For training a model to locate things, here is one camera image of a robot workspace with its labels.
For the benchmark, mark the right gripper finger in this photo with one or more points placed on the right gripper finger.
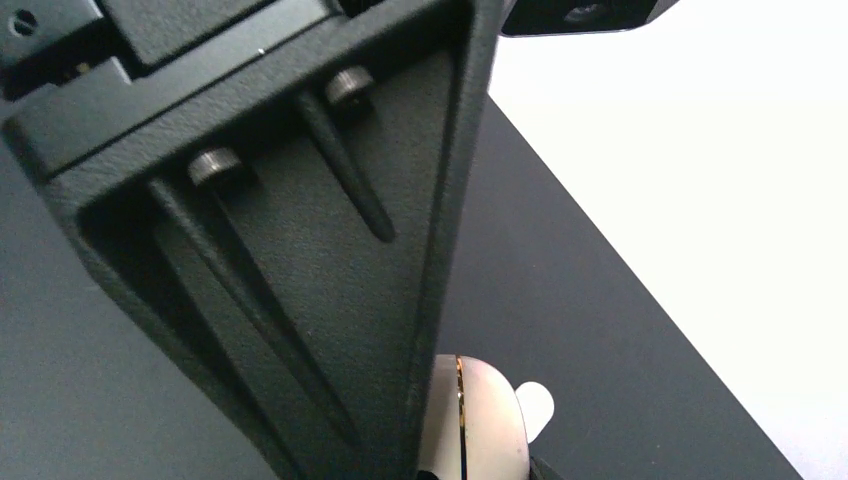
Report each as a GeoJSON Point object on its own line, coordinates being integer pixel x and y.
{"type": "Point", "coordinates": [541, 470]}

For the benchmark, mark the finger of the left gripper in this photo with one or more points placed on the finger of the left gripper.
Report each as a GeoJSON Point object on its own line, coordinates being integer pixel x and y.
{"type": "Point", "coordinates": [285, 235]}

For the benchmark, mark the white stem earbud left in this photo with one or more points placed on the white stem earbud left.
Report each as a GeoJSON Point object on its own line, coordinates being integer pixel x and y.
{"type": "Point", "coordinates": [537, 407]}

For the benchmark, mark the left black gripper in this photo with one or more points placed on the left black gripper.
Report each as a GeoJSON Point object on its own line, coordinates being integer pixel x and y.
{"type": "Point", "coordinates": [87, 73]}

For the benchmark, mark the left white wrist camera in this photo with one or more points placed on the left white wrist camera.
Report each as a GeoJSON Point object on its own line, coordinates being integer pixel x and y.
{"type": "Point", "coordinates": [528, 18]}

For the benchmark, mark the square white earbud case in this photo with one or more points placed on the square white earbud case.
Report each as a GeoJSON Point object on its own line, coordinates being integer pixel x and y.
{"type": "Point", "coordinates": [473, 427]}

